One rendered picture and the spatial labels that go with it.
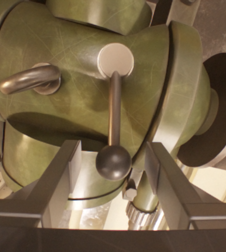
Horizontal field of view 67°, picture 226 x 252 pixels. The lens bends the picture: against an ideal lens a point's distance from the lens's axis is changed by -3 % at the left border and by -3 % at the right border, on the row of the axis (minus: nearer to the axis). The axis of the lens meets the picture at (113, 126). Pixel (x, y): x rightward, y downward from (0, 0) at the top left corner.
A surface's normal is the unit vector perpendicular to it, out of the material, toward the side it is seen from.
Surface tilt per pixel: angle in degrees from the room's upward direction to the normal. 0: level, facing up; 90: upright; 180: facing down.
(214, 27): 0
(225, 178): 0
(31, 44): 21
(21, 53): 13
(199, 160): 90
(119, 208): 0
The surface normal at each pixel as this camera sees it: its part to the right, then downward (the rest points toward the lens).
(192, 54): 0.15, -0.26
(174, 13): 0.00, 0.29
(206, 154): -0.97, -0.24
